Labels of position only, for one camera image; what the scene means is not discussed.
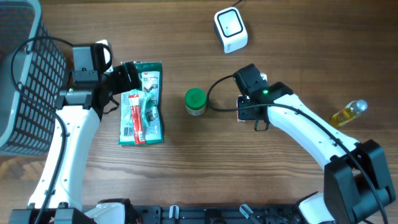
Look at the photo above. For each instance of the green lid jar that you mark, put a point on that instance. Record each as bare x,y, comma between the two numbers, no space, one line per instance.
195,101

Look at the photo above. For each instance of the red tissue pack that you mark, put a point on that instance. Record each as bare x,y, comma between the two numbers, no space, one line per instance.
238,119

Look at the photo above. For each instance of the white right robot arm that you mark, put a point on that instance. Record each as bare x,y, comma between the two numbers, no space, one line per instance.
357,181

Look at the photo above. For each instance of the red stick packet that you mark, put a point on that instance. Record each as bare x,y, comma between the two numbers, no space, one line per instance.
136,119

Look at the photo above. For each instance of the grey mesh basket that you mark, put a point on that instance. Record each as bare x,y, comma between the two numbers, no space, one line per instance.
32,71

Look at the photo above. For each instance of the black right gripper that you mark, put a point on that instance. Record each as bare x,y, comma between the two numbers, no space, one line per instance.
244,114

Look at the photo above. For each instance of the green 3M package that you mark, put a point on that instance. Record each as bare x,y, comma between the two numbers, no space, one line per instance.
150,74

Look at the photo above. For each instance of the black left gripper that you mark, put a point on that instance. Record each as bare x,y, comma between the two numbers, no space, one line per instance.
120,71

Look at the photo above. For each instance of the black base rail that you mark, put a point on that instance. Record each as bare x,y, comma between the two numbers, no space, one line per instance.
279,213

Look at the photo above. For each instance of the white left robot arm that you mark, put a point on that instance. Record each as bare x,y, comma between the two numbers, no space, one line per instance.
78,111

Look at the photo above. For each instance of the yellow liquid bottle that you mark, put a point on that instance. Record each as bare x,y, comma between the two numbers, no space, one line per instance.
350,112

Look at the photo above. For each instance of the teal plastic packet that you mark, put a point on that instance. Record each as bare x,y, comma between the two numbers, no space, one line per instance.
144,99

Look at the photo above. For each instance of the white barcode scanner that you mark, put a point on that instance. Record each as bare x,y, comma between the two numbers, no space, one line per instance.
230,29

